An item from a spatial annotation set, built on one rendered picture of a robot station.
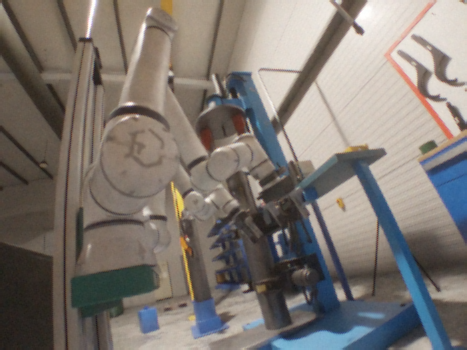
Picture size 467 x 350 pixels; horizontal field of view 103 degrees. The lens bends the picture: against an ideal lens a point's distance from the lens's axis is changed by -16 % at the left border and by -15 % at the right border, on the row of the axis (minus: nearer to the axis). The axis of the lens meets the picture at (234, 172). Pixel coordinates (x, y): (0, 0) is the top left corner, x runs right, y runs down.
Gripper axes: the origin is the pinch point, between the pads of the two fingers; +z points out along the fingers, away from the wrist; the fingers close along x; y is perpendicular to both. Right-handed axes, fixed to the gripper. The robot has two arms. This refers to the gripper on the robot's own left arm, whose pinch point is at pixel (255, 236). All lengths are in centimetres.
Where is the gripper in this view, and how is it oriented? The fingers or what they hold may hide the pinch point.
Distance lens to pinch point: 112.5
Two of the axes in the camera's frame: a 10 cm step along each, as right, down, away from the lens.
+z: 6.3, 6.8, -3.7
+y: 7.7, -5.0, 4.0
